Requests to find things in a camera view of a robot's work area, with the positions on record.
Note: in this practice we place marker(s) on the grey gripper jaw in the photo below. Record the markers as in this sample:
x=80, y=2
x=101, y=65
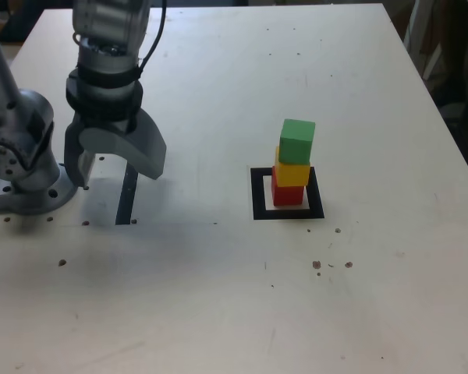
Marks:
x=72, y=156
x=144, y=148

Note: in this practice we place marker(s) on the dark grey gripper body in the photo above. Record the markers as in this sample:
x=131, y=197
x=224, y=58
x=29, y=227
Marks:
x=113, y=122

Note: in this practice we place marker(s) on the green cube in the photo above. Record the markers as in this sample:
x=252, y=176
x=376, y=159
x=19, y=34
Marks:
x=294, y=146

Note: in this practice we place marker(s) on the yellow cube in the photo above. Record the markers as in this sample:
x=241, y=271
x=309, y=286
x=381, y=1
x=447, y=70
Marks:
x=292, y=175

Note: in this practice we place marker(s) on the red cube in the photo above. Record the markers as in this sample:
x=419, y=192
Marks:
x=288, y=196

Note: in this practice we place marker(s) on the black tape square outline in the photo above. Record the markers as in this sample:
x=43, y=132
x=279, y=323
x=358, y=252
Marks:
x=257, y=195

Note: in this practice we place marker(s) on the black tape strip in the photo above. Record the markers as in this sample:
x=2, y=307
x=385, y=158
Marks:
x=125, y=198

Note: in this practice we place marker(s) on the white background post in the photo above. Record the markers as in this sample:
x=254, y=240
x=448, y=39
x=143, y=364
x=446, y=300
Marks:
x=413, y=23

